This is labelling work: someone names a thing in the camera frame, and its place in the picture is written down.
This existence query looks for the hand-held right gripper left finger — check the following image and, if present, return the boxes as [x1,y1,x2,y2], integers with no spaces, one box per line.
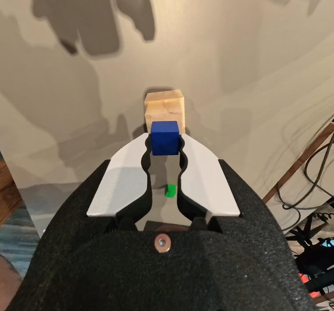
[86,133,153,222]

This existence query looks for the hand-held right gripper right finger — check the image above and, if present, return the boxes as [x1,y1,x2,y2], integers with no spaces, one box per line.
[177,133,241,223]

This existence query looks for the blue wooden cube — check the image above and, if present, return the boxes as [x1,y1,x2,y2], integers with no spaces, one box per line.
[150,120,181,156]

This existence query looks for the large wooden cube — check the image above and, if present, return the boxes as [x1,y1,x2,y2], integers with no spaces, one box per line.
[144,108,186,134]

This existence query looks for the black chair base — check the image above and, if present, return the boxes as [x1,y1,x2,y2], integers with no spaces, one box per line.
[286,212,334,254]

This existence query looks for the brown wooden furniture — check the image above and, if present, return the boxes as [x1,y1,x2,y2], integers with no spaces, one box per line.
[0,152,24,225]

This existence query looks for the thin black cable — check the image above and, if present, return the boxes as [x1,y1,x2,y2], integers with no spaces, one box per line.
[277,180,334,212]

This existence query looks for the black braided cable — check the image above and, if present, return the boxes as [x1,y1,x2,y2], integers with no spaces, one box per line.
[304,133,334,199]

